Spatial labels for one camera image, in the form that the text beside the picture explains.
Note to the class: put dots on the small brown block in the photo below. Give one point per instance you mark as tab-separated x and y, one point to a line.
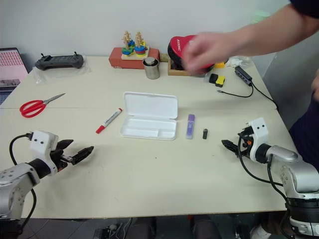
163	57

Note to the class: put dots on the crumpled white wrapper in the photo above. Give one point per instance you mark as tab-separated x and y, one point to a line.
235	61

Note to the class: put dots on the open laptop computer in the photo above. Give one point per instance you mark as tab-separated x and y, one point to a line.
10	64

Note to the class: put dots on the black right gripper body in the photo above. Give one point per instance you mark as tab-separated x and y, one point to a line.
246	149

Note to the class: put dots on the black handheld controller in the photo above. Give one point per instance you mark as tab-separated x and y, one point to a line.
59	61

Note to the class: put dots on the red capped white marker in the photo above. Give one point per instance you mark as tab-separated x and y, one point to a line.
109	120

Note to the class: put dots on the small black cap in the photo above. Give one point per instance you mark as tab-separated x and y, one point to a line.
205	134

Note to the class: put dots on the yellow block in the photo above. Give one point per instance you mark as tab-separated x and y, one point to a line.
219	65

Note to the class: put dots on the purple highlighter pen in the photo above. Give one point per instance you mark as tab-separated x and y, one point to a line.
190	127

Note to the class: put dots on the red and black cap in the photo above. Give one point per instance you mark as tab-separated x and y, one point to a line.
177	44

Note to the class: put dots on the grey usb hub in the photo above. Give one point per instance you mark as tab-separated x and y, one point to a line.
243	75

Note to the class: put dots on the person's bare right forearm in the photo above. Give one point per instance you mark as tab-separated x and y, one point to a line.
274	35

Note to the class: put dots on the red rectangular box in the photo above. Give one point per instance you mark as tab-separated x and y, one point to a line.
116	61

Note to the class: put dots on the dark rounded shape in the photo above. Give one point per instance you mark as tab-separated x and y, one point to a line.
205	227

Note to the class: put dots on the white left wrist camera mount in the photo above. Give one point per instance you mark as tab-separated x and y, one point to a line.
41	142

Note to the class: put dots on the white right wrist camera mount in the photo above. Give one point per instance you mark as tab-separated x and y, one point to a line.
260	135

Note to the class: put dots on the wooden tray box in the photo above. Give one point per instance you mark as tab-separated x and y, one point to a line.
174	72

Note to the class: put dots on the white shoe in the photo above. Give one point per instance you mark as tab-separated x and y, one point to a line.
259	232

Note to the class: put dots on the wooden colourful stacking toy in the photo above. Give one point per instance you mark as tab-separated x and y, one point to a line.
134	51

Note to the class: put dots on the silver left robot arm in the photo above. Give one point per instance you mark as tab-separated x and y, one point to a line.
17	179

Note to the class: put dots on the person's bare left hand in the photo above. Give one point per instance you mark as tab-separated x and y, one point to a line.
316	85

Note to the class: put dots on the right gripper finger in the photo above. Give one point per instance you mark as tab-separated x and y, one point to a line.
230	147

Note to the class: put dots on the black yellow board eraser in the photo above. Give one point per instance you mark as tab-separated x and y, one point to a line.
220	81

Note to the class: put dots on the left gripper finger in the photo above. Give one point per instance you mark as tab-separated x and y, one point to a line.
66	144
83	154

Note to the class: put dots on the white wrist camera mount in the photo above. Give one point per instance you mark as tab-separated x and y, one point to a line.
260	135
41	142

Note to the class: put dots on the person's dark clothing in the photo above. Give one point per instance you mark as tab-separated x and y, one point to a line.
309	129

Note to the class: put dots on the round metal canister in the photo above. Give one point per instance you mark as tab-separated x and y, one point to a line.
151	68

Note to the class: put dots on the clear plastic bag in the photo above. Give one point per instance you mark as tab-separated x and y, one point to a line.
62	75

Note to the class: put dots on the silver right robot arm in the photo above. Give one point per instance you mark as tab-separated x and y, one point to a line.
299	174

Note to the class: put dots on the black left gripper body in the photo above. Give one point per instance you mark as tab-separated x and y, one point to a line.
59	159

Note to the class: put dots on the person's bare right hand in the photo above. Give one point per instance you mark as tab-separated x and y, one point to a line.
211	49

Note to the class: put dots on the white plastic case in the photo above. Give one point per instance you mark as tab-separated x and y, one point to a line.
149	105

